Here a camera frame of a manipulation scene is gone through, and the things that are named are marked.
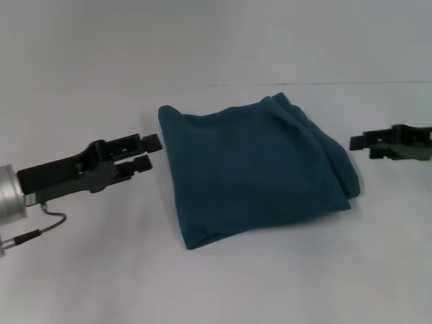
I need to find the thin brown cable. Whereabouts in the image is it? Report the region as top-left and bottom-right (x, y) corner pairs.
(39, 201), (68, 234)

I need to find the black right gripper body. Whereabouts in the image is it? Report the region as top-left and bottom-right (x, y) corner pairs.
(387, 123), (432, 163)

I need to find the silver cable connector plug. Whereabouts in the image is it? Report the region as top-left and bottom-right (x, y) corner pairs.
(0, 228), (43, 253)

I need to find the teal blue t-shirt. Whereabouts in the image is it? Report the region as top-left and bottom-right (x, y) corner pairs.
(157, 92), (361, 251)

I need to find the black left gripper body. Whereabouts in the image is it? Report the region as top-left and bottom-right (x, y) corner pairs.
(16, 139), (133, 206)

